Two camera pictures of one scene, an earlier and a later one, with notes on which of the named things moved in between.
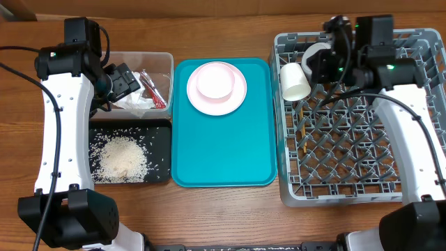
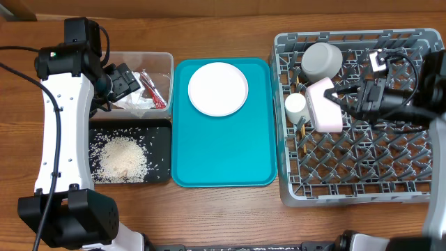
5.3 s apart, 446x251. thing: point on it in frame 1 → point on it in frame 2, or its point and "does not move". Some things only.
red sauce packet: [157, 97] does not move
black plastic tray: [155, 134] does not move
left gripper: [124, 80] does not move
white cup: [294, 83] → [295, 107]
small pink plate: [214, 82] → [327, 116]
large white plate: [216, 88] does not move
